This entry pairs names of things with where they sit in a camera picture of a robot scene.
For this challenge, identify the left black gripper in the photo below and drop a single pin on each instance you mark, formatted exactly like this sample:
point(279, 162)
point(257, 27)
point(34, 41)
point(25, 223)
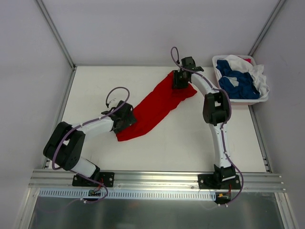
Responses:
point(128, 119)

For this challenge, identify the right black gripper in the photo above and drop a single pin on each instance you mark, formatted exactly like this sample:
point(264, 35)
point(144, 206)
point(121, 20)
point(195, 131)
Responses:
point(179, 83)

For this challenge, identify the red t shirt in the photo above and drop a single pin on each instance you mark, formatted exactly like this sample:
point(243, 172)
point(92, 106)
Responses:
point(155, 107)

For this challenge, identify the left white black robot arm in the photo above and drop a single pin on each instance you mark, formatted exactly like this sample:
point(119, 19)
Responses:
point(66, 142)

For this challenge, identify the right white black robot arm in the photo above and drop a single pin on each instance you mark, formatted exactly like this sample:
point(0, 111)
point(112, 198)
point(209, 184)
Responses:
point(216, 113)

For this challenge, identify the blue t shirt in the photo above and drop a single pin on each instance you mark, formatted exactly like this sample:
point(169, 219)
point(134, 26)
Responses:
point(238, 85)

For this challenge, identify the white t shirt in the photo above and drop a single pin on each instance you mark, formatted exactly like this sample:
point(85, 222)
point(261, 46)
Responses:
point(255, 71)

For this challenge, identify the white laundry basket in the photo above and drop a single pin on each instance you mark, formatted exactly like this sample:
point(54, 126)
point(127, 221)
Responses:
point(218, 76)

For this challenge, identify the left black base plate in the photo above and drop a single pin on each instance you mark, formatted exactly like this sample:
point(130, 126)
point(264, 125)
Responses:
point(106, 178)

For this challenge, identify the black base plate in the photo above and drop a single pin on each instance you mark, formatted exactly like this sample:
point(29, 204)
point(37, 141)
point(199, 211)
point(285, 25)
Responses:
point(106, 178)
point(207, 181)

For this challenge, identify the white slotted cable duct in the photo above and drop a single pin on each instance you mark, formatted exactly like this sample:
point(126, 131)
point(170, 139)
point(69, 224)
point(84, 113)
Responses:
point(128, 194)

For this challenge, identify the aluminium mounting rail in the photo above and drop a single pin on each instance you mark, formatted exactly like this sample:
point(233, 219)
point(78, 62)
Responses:
point(167, 181)

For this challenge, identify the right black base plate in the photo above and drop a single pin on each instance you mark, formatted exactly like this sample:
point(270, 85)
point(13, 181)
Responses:
point(207, 181)

